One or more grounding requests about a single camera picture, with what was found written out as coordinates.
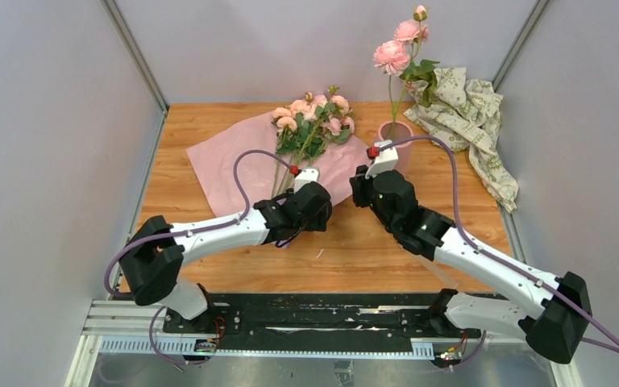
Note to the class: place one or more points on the pink wrapping paper sheet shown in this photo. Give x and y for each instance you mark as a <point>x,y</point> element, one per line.
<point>213,163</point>

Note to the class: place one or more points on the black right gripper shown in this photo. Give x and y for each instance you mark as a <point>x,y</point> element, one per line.
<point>359,184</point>

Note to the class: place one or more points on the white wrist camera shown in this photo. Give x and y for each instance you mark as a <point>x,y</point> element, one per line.
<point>383,157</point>
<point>304,177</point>

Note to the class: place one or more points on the beige ribbon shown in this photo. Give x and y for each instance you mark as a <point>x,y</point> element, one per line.
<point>448,281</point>

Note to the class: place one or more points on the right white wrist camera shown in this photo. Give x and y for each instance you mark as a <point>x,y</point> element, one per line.
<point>383,157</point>

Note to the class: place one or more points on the pink cylindrical vase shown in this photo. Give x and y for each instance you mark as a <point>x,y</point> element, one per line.
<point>397,131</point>

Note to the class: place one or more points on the crumpled green patterned cloth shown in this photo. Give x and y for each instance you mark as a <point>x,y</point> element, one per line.
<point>465,114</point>

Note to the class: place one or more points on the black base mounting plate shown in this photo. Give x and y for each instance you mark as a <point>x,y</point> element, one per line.
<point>326,322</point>

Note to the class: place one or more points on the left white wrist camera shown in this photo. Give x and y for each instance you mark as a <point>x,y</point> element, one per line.
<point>304,177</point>

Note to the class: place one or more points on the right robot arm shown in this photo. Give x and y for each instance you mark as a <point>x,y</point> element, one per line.
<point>549,312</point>

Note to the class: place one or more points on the aluminium rail frame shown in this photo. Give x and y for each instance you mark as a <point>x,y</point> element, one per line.
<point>121,345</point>

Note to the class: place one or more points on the purple flower bouquet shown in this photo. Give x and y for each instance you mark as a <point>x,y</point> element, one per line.
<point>306,127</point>

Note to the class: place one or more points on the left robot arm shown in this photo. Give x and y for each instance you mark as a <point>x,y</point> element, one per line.
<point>152,260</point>

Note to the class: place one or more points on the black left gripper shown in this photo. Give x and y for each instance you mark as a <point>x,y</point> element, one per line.
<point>320,222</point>

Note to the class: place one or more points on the pink rose stem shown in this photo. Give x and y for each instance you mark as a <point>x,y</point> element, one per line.
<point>398,59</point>

